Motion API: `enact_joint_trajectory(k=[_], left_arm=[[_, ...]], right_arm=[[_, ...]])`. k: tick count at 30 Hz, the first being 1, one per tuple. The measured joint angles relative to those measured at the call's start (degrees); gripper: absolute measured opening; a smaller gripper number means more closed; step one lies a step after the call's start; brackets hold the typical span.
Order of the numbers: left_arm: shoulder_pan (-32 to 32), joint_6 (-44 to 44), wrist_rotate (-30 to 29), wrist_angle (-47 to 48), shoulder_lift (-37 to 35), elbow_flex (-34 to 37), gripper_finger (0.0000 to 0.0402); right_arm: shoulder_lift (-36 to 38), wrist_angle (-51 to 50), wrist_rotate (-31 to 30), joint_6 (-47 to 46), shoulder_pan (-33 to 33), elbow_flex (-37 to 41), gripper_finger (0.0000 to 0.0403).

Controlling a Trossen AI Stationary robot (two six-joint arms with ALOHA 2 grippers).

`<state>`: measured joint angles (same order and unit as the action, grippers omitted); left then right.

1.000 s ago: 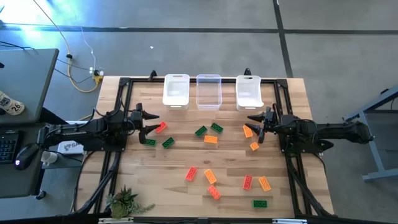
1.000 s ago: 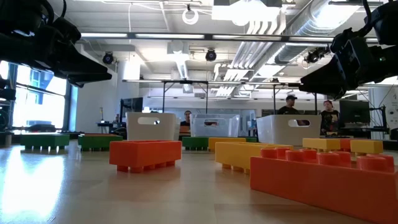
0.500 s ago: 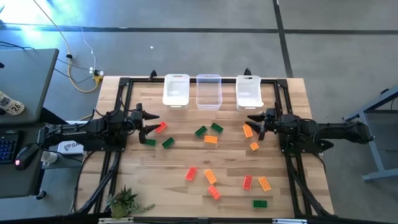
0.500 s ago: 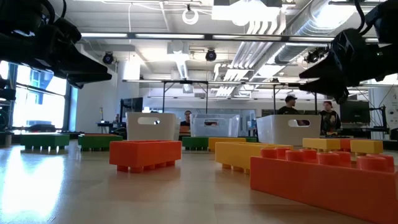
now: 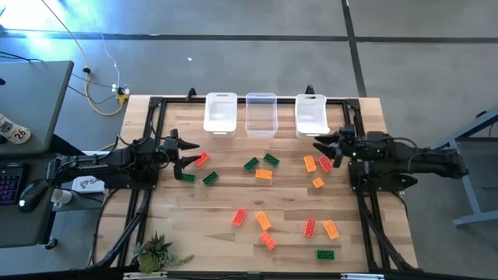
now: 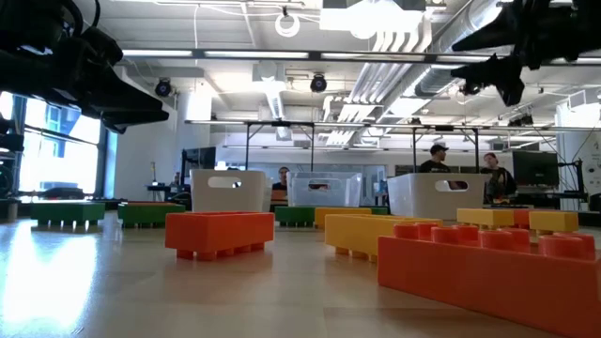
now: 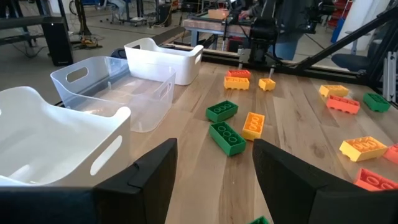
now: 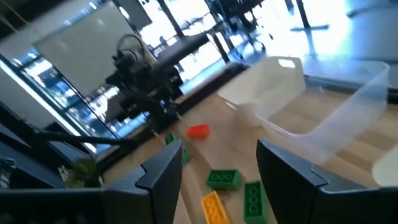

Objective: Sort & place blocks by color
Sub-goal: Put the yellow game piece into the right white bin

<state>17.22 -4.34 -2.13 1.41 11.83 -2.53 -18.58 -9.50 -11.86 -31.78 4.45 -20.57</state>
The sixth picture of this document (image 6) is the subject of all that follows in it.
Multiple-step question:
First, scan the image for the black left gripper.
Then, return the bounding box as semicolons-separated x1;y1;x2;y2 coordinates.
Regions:
27;26;170;135

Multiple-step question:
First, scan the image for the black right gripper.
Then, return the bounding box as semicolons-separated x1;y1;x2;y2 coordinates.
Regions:
450;0;578;107

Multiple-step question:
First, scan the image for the yellow toy brick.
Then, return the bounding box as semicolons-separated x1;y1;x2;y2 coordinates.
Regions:
324;213;444;264
314;207;373;230
529;210;580;236
456;207;516;231

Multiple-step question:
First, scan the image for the black computer monitor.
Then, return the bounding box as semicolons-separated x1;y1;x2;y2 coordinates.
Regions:
511;149;560;188
180;146;217;187

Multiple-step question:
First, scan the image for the black background desk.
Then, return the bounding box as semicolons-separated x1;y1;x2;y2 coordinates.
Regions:
146;183;193;210
485;190;601;212

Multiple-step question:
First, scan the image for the large window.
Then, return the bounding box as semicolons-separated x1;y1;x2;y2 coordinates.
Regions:
0;91;107;198

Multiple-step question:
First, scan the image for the person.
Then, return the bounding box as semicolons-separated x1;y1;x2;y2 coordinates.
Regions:
419;144;453;176
271;166;291;192
480;152;517;204

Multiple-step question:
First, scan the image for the black overhead light bar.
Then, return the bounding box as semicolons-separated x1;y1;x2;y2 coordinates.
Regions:
120;48;601;66

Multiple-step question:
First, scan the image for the white ceiling conduit bundle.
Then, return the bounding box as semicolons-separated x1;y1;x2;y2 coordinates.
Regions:
323;18;433;146

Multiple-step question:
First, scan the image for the black stand equipment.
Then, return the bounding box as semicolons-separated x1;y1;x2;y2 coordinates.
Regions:
0;119;24;198

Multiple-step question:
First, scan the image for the white plastic bin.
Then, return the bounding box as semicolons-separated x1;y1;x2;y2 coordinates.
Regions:
190;168;273;213
387;172;487;222

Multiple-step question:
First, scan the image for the clear plastic bin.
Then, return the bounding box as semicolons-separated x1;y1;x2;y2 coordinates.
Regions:
285;171;363;208

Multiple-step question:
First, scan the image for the silver ventilation duct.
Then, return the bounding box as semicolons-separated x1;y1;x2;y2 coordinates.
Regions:
412;0;517;98

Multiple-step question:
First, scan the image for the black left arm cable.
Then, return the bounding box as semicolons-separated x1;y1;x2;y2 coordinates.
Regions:
60;0;102;34

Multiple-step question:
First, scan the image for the black metal station frame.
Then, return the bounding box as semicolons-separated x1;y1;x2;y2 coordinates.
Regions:
411;124;480;174
244;120;316;173

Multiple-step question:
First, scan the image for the white cable coil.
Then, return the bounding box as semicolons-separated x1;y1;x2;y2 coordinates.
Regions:
274;12;301;38

